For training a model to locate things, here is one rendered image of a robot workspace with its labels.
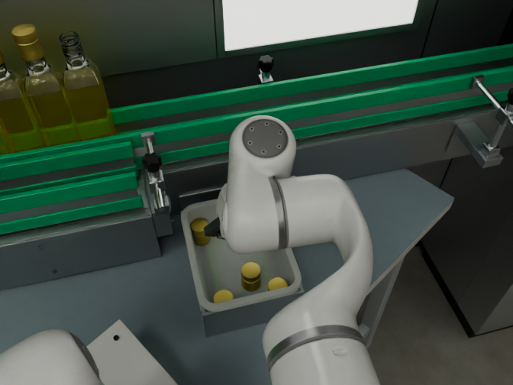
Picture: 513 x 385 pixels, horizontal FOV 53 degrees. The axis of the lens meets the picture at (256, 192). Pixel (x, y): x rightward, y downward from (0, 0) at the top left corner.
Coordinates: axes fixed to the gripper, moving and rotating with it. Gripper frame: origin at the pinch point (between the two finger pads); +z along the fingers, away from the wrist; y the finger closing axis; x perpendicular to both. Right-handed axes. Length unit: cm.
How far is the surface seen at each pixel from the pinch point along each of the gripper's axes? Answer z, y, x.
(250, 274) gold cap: 9.3, 0.2, 3.4
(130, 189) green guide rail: 1.0, 17.3, -12.6
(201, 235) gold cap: 13.3, 7.0, -7.0
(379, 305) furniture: 58, -38, 5
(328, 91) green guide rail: 6.6, -23.4, -29.6
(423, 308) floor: 94, -65, 3
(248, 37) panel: -0.2, -8.9, -40.2
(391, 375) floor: 89, -45, 21
